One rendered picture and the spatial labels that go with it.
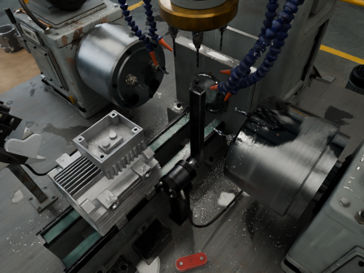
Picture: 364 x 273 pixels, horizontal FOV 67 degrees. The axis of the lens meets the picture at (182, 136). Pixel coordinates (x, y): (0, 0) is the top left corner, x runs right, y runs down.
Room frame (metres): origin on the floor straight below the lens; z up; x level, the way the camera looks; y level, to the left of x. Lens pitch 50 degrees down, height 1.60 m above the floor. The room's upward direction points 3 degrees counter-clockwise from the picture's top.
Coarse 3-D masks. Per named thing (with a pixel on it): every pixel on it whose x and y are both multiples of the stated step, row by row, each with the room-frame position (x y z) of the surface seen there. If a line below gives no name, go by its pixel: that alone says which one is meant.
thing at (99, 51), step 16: (96, 32) 0.82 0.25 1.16; (112, 32) 0.81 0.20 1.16; (128, 32) 0.81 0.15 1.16; (80, 48) 0.80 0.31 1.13; (96, 48) 0.76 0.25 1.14; (112, 48) 0.74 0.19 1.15; (128, 48) 0.73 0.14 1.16; (144, 48) 0.77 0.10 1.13; (160, 48) 0.82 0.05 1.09; (80, 64) 0.77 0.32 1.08; (96, 64) 0.72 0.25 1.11; (112, 64) 0.69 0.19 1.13; (128, 64) 0.72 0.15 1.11; (144, 64) 0.76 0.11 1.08; (160, 64) 0.81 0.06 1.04; (96, 80) 0.70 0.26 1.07; (112, 80) 0.67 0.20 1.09; (128, 80) 0.69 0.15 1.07; (144, 80) 0.75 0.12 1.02; (160, 80) 0.81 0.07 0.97; (112, 96) 0.66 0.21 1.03; (128, 96) 0.70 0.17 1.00; (144, 96) 0.74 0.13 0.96
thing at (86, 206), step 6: (144, 150) 0.40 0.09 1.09; (150, 150) 0.40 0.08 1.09; (144, 156) 0.39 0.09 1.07; (150, 156) 0.39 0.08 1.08; (54, 168) 0.36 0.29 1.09; (48, 174) 0.34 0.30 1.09; (54, 174) 0.35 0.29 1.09; (84, 204) 0.27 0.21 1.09; (90, 204) 0.27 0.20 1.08; (84, 210) 0.26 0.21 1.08; (90, 210) 0.26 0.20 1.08; (102, 234) 0.25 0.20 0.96
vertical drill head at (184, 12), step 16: (160, 0) 0.62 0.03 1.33; (176, 0) 0.59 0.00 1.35; (192, 0) 0.57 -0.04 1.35; (208, 0) 0.57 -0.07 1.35; (224, 0) 0.59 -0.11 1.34; (176, 16) 0.56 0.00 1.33; (192, 16) 0.54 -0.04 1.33; (208, 16) 0.54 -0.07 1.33; (224, 16) 0.55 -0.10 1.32; (176, 32) 0.61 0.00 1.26; (192, 32) 0.57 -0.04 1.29
